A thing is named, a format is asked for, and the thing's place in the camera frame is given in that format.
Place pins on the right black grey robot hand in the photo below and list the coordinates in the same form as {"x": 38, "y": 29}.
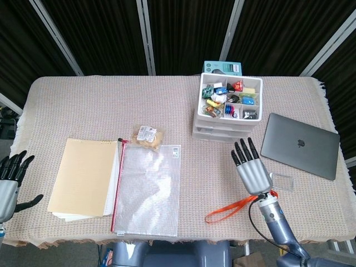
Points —
{"x": 254, "y": 175}

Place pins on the left black grey robot hand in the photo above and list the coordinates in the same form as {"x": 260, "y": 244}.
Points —
{"x": 7, "y": 192}

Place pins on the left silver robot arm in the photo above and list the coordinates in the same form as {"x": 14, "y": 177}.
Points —
{"x": 1, "y": 231}

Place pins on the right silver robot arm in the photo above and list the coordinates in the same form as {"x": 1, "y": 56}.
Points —
{"x": 278, "y": 222}

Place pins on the teal cardboard box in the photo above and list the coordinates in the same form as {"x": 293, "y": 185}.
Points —
{"x": 222, "y": 68}

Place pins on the clear plastic badge holder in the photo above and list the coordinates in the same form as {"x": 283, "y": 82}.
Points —
{"x": 283, "y": 182}

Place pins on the dark grey tablet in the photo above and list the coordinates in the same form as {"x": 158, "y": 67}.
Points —
{"x": 300, "y": 144}

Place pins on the black binder clips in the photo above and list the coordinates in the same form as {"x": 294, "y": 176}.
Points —
{"x": 249, "y": 114}

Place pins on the blue clips bundle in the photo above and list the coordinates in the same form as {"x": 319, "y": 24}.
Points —
{"x": 230, "y": 109}

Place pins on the green blue printed packet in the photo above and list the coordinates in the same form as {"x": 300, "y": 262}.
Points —
{"x": 248, "y": 100}

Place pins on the brown colourful packet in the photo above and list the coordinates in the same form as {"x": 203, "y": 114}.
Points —
{"x": 213, "y": 111}

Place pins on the tan cover notepad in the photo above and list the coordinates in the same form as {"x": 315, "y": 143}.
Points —
{"x": 83, "y": 175}

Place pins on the yellow small item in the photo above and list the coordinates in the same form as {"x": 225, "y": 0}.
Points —
{"x": 213, "y": 104}

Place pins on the white crumpled item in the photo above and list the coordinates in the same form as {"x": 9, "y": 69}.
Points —
{"x": 219, "y": 98}

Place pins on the orange red small item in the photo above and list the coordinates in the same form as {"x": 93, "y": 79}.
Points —
{"x": 238, "y": 86}

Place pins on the green white sachet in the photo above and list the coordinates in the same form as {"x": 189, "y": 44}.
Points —
{"x": 208, "y": 91}

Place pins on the clear mesh zipper pouch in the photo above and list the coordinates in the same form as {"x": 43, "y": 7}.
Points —
{"x": 150, "y": 189}

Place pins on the clear bag of cookies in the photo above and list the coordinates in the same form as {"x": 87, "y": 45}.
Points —
{"x": 147, "y": 137}

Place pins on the grey robot torso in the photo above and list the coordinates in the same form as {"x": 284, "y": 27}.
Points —
{"x": 172, "y": 256}

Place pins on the beige woven tablecloth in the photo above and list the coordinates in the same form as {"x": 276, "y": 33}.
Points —
{"x": 111, "y": 111}

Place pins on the white plastic drawer organizer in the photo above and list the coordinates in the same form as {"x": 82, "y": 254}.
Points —
{"x": 228, "y": 119}

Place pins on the white metal frame post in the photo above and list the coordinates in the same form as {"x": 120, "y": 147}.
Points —
{"x": 9, "y": 103}
{"x": 146, "y": 36}
{"x": 55, "y": 36}
{"x": 232, "y": 30}
{"x": 328, "y": 44}

